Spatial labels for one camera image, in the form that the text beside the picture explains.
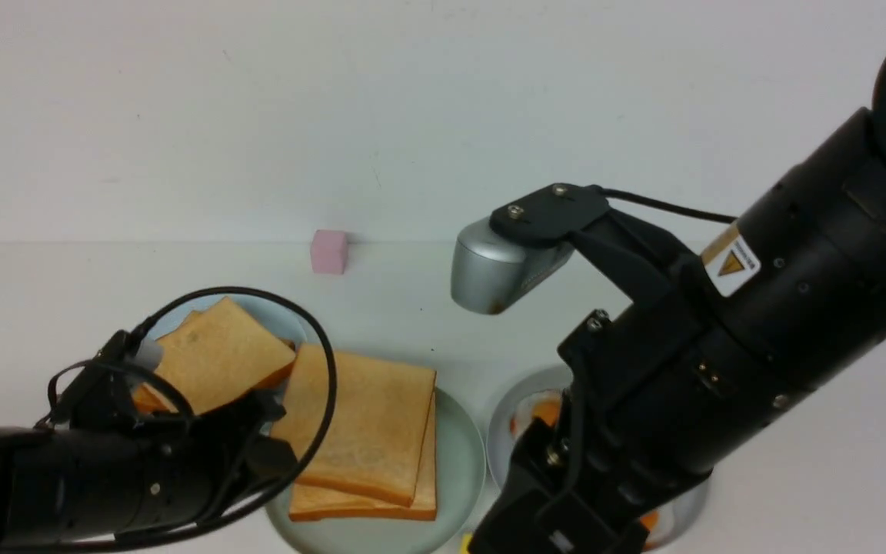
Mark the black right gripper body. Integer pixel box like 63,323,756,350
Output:
468,308,728,553

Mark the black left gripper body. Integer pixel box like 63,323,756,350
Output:
35,389,298,543

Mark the toast slice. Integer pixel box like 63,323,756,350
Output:
270,343,437,507
288,397,438,522
132,311,203,414
155,297,298,415

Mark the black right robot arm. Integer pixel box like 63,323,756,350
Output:
451,57,886,553

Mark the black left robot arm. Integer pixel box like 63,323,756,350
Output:
0,392,300,553

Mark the back fried egg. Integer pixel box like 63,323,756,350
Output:
508,392,562,439

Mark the fried egg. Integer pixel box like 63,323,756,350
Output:
639,509,661,552
508,392,562,439

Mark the front fried egg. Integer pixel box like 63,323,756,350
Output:
639,509,661,552

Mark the grey egg plate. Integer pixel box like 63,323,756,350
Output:
485,365,709,553

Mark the mint green plate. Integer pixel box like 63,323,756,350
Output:
266,389,488,553

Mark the light blue bread plate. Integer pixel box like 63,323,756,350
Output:
145,293,308,367

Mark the pink foam cube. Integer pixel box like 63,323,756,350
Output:
310,230,349,275

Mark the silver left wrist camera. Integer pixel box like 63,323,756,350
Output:
124,338,163,374

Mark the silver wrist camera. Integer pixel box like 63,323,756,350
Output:
450,218,574,315
124,338,163,374

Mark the black left camera cable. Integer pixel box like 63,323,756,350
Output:
0,286,338,554

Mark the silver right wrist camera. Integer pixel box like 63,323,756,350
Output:
450,218,574,315

